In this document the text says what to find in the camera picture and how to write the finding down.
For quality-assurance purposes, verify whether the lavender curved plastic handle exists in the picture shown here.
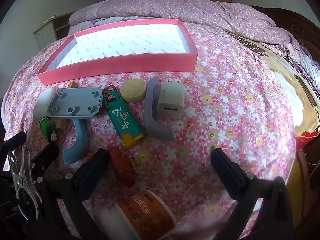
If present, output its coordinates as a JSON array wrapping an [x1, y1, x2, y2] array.
[[143, 77, 175, 141]]

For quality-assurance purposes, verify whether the wooden puzzle block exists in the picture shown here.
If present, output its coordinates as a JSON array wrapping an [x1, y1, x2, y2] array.
[[55, 80, 78, 133]]

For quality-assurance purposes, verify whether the pink cardboard box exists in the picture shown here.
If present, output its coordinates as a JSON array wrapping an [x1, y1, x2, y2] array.
[[37, 19, 198, 85]]

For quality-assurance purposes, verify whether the blue curved plastic handle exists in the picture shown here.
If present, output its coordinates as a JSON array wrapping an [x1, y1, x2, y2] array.
[[62, 117, 88, 165]]

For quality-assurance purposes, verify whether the red cloth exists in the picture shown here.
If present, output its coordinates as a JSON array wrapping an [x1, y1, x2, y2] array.
[[295, 130, 320, 150]]

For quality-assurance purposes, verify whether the grey plastic plate with holes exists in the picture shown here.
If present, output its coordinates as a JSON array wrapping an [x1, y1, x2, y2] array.
[[47, 87, 103, 119]]

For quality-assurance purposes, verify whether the green cartoon lighter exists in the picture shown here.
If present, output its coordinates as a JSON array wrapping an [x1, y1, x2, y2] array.
[[102, 85, 147, 149]]

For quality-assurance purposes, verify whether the golden patterned blanket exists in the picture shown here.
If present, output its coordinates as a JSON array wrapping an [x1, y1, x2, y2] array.
[[232, 32, 320, 135]]

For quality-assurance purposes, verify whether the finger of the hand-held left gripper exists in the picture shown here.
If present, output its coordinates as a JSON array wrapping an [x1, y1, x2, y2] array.
[[30, 142, 60, 182], [0, 131, 27, 153]]

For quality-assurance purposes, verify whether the pale embroidered pillow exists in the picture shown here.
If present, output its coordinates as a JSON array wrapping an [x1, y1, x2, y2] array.
[[300, 45, 320, 90]]

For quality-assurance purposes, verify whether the pink floral quilt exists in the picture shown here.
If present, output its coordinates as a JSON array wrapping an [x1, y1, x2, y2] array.
[[69, 0, 300, 63]]

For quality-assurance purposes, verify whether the white charger adapter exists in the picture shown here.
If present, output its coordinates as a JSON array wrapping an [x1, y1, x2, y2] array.
[[156, 80, 186, 119]]

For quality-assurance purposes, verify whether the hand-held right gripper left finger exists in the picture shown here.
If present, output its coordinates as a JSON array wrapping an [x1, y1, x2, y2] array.
[[46, 149, 110, 240]]

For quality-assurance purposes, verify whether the small green toy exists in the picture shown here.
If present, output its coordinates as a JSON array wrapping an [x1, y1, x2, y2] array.
[[40, 117, 58, 140]]

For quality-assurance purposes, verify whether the metal spring clip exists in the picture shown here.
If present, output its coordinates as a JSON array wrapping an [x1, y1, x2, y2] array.
[[7, 144, 42, 221]]

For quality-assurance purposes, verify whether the white jar with orange label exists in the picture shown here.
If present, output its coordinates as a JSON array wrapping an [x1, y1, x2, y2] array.
[[96, 190, 177, 240]]

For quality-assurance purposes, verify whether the white and wooden nightstand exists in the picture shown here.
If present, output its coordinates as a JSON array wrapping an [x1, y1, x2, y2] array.
[[32, 11, 78, 50]]

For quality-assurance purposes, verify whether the dark wooden headboard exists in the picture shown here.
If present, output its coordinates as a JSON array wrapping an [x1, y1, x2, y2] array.
[[251, 5, 320, 63]]

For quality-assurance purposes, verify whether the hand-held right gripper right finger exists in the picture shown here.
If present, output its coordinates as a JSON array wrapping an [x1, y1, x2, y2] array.
[[211, 148, 293, 240]]

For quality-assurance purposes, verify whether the beige round cap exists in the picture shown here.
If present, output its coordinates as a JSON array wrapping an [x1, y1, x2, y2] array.
[[120, 79, 147, 103]]

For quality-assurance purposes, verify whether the white plastic cylinder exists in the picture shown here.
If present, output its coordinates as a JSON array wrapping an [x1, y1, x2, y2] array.
[[33, 87, 57, 119]]

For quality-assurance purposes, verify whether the floral bedsheet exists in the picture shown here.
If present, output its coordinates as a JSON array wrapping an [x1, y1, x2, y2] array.
[[1, 21, 298, 240]]

